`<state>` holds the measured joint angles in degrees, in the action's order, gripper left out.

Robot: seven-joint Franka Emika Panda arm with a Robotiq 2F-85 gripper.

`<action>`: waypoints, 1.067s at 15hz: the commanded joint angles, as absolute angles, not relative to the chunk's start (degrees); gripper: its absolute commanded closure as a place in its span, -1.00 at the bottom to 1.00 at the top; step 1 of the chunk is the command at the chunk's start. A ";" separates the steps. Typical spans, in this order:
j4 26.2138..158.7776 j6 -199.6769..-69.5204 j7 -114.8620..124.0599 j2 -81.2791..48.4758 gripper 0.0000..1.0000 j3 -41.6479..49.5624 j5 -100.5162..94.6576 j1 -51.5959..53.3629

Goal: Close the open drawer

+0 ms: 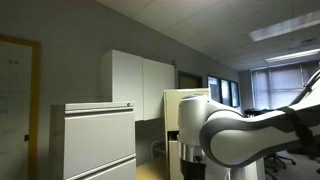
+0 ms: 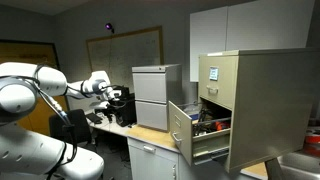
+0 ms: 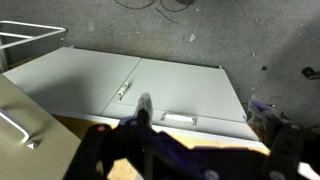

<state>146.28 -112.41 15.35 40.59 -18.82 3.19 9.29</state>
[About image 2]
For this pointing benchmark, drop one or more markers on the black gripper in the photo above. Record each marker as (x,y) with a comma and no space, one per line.
(113,95)

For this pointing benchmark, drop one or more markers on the beige drawer with label frame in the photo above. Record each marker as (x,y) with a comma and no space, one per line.
(181,133)

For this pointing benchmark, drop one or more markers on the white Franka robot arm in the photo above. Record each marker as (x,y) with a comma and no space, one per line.
(23,150)

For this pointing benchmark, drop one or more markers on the grey cabinet drawer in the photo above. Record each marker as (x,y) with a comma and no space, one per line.
(151,115)
(150,87)

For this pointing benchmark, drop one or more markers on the beige drawer with label card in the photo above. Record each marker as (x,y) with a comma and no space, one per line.
(220,96)

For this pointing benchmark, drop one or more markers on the orange tool in drawer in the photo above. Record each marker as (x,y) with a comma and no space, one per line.
(221,125)

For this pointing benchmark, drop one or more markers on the black box device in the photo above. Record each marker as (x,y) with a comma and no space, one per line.
(128,111)

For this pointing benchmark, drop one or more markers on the black keyboard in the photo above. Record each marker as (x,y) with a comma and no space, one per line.
(94,118)

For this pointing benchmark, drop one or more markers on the white desk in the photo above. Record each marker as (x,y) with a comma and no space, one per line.
(110,128)

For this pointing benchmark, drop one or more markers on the wood framed whiteboard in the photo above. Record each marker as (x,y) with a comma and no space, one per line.
(133,53)

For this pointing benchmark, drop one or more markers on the black office chair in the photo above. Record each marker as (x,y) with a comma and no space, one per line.
(78,128)

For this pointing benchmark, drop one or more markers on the grey metal filing cabinet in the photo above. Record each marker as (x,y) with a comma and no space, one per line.
(173,96)

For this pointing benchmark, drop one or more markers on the white base cabinet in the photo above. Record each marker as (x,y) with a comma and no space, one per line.
(150,165)

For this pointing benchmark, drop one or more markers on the label holder with blue card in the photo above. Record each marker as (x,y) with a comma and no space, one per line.
(213,73)

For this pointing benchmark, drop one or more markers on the beige metal filing cabinet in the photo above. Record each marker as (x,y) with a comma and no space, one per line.
(273,106)

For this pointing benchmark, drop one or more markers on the steel sink surface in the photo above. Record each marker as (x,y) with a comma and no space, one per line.
(300,166)

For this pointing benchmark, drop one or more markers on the red round object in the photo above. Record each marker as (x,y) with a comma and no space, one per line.
(313,140)

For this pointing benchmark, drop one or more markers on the camera with purple light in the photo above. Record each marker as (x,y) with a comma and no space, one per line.
(109,26)

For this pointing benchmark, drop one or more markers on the empty silver label frame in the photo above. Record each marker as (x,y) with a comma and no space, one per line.
(178,121)

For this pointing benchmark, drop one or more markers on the brown board with black frame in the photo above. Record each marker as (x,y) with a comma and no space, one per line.
(26,53)

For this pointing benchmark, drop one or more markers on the white wall cabinet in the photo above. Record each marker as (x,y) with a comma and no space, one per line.
(253,26)

